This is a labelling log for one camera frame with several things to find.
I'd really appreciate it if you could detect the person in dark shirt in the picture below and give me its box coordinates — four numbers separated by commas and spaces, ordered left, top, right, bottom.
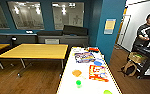
132, 12, 150, 52

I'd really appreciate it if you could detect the yellow wall poster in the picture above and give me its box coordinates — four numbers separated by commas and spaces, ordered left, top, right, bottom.
103, 18, 117, 36

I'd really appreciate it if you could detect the brown bag on floor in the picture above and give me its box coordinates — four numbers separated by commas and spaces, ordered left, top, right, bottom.
121, 61, 138, 78

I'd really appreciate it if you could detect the small white table item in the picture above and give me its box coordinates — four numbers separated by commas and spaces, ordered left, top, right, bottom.
73, 46, 85, 53

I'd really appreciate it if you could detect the colourful board game box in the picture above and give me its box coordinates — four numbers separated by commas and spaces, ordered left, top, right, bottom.
88, 63, 110, 83
73, 51, 96, 64

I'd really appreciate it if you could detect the cardboard box on cart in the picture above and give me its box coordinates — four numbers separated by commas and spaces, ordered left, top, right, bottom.
128, 51, 147, 64

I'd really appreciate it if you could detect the small red flat item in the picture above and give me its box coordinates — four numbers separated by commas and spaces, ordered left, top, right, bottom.
87, 46, 101, 53

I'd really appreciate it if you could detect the round blue plate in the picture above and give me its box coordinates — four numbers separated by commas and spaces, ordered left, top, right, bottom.
93, 59, 106, 67

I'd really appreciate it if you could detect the long dark grey sofa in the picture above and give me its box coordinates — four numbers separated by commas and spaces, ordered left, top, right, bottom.
0, 24, 91, 46

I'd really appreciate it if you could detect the yellow white game table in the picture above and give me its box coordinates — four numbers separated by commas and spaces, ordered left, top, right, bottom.
55, 46, 124, 94

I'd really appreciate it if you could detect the white sofa label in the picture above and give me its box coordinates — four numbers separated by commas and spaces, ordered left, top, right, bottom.
44, 38, 61, 45

